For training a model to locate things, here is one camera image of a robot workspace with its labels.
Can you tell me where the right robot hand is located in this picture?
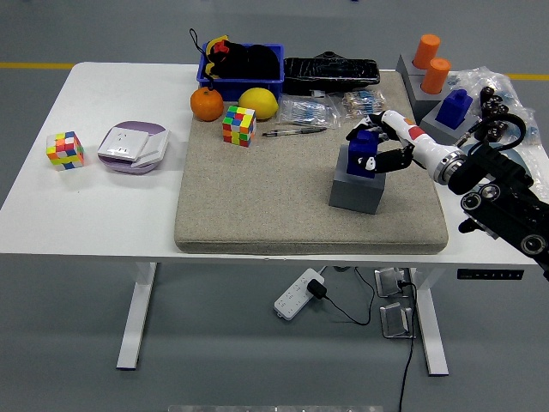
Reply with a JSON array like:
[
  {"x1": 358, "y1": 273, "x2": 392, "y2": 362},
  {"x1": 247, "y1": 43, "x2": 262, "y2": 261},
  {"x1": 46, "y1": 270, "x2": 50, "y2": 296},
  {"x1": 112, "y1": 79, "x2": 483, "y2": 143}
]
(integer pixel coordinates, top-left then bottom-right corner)
[{"x1": 346, "y1": 109, "x2": 455, "y2": 177}]

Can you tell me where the blue seal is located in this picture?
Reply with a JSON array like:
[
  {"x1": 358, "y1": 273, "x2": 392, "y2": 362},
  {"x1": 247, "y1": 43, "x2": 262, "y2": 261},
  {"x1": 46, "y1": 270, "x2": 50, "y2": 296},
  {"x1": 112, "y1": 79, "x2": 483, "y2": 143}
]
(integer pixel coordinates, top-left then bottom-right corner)
[
  {"x1": 346, "y1": 130, "x2": 381, "y2": 177},
  {"x1": 435, "y1": 88, "x2": 474, "y2": 129}
]

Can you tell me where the grey seal holder block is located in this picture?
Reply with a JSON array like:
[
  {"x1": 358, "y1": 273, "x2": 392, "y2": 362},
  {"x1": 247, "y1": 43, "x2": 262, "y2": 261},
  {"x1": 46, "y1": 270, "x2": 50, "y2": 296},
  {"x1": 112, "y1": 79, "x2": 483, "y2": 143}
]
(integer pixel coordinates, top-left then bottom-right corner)
[
  {"x1": 405, "y1": 73, "x2": 449, "y2": 125},
  {"x1": 419, "y1": 101, "x2": 480, "y2": 148},
  {"x1": 329, "y1": 144, "x2": 389, "y2": 215},
  {"x1": 395, "y1": 53, "x2": 430, "y2": 78}
]

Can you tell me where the orange cylinder seal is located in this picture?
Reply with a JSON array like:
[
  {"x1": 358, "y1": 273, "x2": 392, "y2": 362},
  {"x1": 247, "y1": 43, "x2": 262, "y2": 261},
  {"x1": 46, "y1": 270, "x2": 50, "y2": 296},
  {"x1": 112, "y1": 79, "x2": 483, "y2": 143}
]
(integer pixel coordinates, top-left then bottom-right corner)
[
  {"x1": 419, "y1": 58, "x2": 451, "y2": 94},
  {"x1": 412, "y1": 33, "x2": 442, "y2": 70}
]

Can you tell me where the bag of brown resistors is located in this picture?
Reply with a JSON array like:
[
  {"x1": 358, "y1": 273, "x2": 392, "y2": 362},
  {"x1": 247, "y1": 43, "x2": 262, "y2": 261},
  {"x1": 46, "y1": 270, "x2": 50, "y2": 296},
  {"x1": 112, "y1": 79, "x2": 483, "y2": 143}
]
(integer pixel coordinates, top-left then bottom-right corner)
[{"x1": 341, "y1": 90, "x2": 387, "y2": 120}]

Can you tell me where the black capacitors cluster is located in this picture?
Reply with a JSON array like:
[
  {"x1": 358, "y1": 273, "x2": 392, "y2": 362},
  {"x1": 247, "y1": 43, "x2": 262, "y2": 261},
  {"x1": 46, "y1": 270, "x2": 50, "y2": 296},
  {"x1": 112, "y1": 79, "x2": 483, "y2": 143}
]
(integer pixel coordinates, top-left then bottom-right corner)
[{"x1": 474, "y1": 85, "x2": 511, "y2": 142}]

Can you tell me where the clear plastic bag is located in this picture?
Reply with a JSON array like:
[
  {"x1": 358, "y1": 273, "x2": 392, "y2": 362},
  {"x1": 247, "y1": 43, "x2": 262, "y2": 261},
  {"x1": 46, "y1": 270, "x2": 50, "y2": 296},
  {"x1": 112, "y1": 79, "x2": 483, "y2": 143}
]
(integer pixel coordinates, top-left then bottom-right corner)
[{"x1": 445, "y1": 65, "x2": 549, "y2": 190}]

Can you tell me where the bag of blue resistors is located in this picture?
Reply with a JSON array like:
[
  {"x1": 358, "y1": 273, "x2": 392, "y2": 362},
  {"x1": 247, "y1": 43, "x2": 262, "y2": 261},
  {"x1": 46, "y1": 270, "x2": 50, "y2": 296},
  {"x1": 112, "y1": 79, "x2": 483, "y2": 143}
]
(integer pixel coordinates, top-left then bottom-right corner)
[{"x1": 276, "y1": 94, "x2": 342, "y2": 130}]

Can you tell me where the black pen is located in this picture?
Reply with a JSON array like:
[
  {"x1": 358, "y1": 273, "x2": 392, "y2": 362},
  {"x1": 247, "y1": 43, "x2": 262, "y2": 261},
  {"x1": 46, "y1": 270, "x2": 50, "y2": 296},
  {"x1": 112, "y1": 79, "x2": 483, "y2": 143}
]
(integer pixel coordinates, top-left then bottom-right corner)
[{"x1": 261, "y1": 126, "x2": 328, "y2": 138}]

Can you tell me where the metal floor box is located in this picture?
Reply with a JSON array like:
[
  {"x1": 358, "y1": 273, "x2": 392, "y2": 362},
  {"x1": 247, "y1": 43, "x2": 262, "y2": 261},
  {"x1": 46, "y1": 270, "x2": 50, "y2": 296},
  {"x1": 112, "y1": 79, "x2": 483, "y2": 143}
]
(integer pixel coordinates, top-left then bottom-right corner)
[
  {"x1": 374, "y1": 267, "x2": 415, "y2": 299},
  {"x1": 379, "y1": 301, "x2": 416, "y2": 340}
]

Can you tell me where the black table control panel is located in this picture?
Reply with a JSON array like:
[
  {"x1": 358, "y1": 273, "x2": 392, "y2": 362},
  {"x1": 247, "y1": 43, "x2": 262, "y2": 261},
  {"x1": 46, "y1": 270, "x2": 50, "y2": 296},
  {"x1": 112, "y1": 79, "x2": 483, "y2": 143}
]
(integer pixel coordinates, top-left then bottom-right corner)
[{"x1": 456, "y1": 269, "x2": 525, "y2": 280}]

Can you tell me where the grey-brown mat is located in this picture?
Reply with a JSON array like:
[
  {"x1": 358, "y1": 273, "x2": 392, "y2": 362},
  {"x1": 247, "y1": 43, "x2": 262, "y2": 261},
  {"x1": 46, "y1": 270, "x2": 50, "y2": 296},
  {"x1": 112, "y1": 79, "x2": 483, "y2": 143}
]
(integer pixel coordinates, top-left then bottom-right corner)
[{"x1": 173, "y1": 70, "x2": 449, "y2": 255}]

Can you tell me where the yellow lemon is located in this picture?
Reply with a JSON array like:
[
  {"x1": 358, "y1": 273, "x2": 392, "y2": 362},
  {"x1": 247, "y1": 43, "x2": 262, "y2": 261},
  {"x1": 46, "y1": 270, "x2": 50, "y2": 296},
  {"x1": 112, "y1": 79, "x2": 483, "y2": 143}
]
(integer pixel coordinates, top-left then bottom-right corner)
[{"x1": 238, "y1": 87, "x2": 280, "y2": 121}]

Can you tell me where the black plug adapter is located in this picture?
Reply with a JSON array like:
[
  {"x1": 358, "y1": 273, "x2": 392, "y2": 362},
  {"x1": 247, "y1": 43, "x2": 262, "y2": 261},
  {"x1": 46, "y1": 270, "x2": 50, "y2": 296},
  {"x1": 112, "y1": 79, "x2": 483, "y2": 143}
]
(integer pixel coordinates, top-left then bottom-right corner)
[{"x1": 306, "y1": 278, "x2": 329, "y2": 300}]

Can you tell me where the white table leg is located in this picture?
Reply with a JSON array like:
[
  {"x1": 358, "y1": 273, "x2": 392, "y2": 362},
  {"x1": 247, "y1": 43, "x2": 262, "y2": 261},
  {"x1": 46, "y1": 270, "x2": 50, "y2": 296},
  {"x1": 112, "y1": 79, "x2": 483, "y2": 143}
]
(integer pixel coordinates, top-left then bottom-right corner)
[
  {"x1": 409, "y1": 267, "x2": 450, "y2": 378},
  {"x1": 116, "y1": 261, "x2": 158, "y2": 371}
]

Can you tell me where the colourful puzzle cube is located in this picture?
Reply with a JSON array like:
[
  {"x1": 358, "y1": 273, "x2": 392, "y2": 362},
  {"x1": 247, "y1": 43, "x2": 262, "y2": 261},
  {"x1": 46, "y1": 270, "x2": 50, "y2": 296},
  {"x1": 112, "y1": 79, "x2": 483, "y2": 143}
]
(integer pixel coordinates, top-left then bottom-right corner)
[
  {"x1": 45, "y1": 130, "x2": 85, "y2": 173},
  {"x1": 221, "y1": 105, "x2": 257, "y2": 148}
]

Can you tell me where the blue plastic bin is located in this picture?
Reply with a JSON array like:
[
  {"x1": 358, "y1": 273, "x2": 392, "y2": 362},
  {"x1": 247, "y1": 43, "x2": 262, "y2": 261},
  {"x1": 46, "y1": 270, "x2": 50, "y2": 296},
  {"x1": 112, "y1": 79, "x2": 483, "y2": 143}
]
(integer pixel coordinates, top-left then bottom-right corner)
[{"x1": 196, "y1": 42, "x2": 286, "y2": 102}]

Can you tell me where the white power strip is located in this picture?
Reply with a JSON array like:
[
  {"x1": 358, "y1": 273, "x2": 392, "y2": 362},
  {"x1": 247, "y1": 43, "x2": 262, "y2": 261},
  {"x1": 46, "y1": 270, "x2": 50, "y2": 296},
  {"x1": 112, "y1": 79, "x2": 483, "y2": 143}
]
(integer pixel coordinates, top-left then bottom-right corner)
[{"x1": 273, "y1": 268, "x2": 326, "y2": 321}]

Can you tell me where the orange fruit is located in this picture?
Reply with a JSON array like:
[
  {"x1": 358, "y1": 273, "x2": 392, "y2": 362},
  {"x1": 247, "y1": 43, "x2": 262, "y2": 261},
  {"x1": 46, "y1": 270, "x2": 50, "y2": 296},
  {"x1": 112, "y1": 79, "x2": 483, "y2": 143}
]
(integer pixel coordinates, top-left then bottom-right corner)
[{"x1": 190, "y1": 87, "x2": 225, "y2": 123}]

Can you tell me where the purple tray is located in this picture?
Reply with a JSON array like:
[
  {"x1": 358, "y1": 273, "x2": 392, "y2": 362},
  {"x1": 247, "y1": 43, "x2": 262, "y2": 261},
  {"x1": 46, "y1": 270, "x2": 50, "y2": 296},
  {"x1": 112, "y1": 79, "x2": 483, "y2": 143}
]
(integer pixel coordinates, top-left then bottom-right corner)
[{"x1": 97, "y1": 120, "x2": 169, "y2": 176}]

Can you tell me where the black pouch with cord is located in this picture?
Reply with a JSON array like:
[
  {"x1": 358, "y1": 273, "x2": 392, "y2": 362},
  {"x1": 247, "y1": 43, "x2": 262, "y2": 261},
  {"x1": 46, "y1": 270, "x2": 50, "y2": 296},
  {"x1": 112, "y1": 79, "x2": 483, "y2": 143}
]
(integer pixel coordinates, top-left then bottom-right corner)
[{"x1": 189, "y1": 28, "x2": 280, "y2": 89}]

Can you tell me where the black adapter cable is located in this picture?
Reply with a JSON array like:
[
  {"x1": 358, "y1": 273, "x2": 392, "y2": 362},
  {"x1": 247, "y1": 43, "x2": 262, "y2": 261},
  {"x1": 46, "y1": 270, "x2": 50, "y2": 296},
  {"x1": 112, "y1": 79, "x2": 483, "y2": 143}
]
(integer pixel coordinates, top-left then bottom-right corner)
[{"x1": 321, "y1": 265, "x2": 374, "y2": 326}]

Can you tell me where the black floor cable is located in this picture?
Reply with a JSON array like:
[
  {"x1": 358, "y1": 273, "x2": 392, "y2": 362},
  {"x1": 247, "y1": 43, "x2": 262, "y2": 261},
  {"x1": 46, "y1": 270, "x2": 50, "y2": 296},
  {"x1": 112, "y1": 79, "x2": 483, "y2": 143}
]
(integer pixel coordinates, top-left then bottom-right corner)
[{"x1": 396, "y1": 279, "x2": 417, "y2": 412}]

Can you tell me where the white switch plate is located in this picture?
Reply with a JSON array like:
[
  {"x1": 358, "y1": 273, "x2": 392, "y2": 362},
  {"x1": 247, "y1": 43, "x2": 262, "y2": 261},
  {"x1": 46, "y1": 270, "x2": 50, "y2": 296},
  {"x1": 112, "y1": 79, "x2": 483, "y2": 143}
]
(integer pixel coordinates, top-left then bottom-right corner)
[{"x1": 130, "y1": 130, "x2": 172, "y2": 169}]

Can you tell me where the white wall socket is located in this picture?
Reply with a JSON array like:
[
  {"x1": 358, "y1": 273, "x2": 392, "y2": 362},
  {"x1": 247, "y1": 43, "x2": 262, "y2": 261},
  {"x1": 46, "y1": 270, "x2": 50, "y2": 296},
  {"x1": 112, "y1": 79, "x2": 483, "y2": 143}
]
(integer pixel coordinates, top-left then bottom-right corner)
[{"x1": 96, "y1": 126, "x2": 151, "y2": 162}]

